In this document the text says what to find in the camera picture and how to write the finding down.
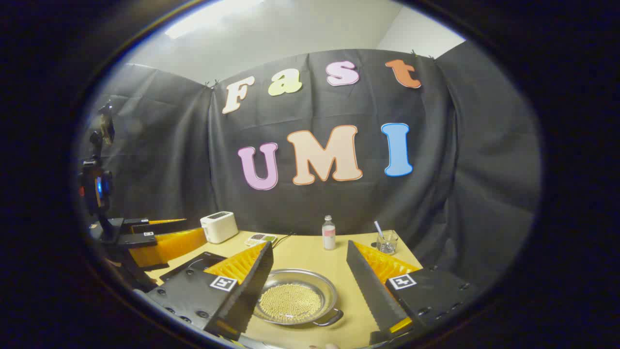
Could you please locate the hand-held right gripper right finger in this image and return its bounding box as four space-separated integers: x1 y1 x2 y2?
346 240 478 346

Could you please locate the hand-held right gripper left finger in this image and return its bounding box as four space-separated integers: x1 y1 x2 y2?
145 241 274 341

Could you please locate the black induction cooktop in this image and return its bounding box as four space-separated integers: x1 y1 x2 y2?
159 251 228 283

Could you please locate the stainless steel pot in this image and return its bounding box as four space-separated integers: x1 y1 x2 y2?
253 268 344 327

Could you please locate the pile of yellow soybeans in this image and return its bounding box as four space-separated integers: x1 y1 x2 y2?
258 284 323 320

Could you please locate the white toaster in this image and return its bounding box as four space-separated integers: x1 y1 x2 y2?
200 211 239 244

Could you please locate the white divided bean dish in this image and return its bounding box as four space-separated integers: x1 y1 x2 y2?
245 233 278 248

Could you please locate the clear bottle with pink label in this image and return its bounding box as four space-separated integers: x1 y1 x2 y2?
322 215 336 251

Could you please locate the black backdrop cloth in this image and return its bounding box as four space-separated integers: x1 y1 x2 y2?
77 48 542 291

